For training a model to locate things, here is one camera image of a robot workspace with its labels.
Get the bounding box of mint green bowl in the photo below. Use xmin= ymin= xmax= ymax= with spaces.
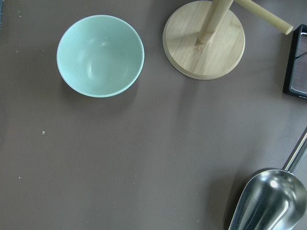
xmin=56 ymin=15 xmax=145 ymax=98

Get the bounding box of grey folded cloth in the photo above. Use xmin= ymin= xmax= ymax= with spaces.
xmin=0 ymin=0 xmax=3 ymax=30

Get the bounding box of steel ice scoop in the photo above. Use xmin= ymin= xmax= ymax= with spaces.
xmin=228 ymin=132 xmax=307 ymax=230

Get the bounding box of wine glass rack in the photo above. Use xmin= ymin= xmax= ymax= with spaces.
xmin=283 ymin=24 xmax=307 ymax=99

